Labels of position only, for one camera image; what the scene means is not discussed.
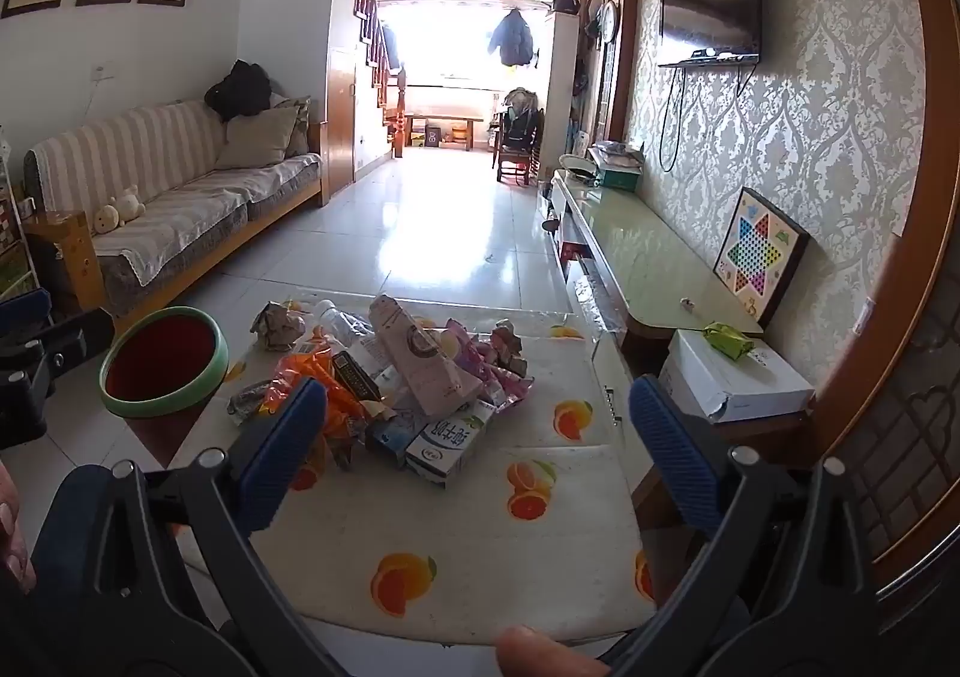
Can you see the black bag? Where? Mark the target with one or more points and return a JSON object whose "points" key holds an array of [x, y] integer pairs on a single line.
{"points": [[240, 88]]}

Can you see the cream plush toy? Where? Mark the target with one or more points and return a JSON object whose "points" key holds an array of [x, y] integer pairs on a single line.
{"points": [[130, 201], [105, 218]]}

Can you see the red bucket with green rim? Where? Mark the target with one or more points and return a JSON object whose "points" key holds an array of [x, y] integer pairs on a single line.
{"points": [[157, 362]]}

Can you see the pink carton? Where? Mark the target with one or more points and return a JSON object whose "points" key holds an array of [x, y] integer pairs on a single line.
{"points": [[427, 362]]}

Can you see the stack of papers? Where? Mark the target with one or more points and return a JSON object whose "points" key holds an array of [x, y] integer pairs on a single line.
{"points": [[619, 156]]}

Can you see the person's left hand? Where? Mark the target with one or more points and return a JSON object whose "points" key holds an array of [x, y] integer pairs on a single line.
{"points": [[11, 534]]}

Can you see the fruit print tablecloth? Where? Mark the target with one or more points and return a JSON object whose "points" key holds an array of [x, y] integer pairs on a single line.
{"points": [[450, 534]]}

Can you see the silver wrapper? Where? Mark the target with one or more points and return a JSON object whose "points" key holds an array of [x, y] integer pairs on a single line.
{"points": [[247, 403]]}

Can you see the red box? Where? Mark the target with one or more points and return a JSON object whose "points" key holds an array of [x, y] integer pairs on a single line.
{"points": [[574, 251]]}

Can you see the white cardboard box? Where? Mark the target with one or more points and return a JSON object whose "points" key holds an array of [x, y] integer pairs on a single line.
{"points": [[720, 373]]}

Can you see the wooden glass door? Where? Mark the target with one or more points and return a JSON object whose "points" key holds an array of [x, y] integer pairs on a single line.
{"points": [[926, 257]]}

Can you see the brown wrapper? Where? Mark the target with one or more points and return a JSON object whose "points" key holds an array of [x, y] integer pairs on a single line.
{"points": [[510, 340]]}

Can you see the person's right hand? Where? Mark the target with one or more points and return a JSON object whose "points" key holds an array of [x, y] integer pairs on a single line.
{"points": [[540, 658]]}

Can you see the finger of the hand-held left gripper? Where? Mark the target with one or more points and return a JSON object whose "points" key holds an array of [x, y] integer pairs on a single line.
{"points": [[26, 313], [79, 340]]}

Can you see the wooden chair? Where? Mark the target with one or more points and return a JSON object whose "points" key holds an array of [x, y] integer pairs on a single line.
{"points": [[517, 167]]}

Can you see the wooden stair cabinet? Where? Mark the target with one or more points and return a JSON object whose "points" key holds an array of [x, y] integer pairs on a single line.
{"points": [[341, 115]]}

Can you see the small dark box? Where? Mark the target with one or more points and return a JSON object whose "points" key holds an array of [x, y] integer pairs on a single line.
{"points": [[356, 377]]}

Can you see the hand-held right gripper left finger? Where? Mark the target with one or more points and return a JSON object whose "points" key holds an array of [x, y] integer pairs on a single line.
{"points": [[281, 437]]}

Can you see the black cap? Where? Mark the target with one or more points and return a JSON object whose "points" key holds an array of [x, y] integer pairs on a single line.
{"points": [[564, 4]]}

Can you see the blue white box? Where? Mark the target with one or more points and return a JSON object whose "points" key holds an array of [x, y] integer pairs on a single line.
{"points": [[390, 437]]}

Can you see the long television cabinet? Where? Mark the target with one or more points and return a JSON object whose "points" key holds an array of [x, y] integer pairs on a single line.
{"points": [[645, 242]]}

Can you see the green box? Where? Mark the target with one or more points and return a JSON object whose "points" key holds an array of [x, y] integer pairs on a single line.
{"points": [[619, 181]]}

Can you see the wooden staircase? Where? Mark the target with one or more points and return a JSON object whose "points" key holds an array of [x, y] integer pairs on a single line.
{"points": [[375, 32]]}

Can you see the colourful star checkers board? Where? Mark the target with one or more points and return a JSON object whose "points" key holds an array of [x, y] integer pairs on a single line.
{"points": [[750, 257]]}

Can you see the wooden sofa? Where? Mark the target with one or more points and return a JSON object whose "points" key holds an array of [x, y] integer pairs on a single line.
{"points": [[67, 257]]}

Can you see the orange snack packet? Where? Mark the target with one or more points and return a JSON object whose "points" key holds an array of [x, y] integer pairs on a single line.
{"points": [[307, 371]]}

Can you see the round wall clock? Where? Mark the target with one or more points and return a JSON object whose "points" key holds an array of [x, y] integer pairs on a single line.
{"points": [[608, 21]]}

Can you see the pink snack wrapper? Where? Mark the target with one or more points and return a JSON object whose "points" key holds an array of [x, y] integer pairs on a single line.
{"points": [[495, 377]]}

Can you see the person's dark blue trousers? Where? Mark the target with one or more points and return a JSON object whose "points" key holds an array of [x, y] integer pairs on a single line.
{"points": [[64, 542]]}

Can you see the striped beige sofa cover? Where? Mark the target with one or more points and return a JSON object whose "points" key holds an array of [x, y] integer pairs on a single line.
{"points": [[150, 145]]}

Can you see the white milk carton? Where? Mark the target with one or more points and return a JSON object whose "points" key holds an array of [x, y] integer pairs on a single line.
{"points": [[442, 448]]}

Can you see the wooden bench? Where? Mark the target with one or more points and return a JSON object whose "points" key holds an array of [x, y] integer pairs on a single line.
{"points": [[442, 120]]}

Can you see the beige pillow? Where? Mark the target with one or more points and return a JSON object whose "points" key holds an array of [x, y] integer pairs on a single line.
{"points": [[255, 137]]}

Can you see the clear plastic bottle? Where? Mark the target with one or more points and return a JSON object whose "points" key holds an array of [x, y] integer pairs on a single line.
{"points": [[341, 325]]}

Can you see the hanging dark jacket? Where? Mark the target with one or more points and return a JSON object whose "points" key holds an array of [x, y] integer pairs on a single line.
{"points": [[511, 36]]}

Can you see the green packet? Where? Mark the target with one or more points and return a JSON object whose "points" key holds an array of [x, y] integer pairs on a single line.
{"points": [[727, 340]]}

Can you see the white round scale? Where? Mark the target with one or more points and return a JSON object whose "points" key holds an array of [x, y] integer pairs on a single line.
{"points": [[577, 169]]}

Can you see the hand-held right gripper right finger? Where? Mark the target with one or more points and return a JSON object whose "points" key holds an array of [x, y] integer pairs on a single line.
{"points": [[675, 452]]}

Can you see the patterned pillow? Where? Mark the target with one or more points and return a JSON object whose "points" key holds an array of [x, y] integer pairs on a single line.
{"points": [[301, 122]]}

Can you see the paper wrapper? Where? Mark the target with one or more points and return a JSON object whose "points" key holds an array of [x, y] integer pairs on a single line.
{"points": [[274, 328]]}

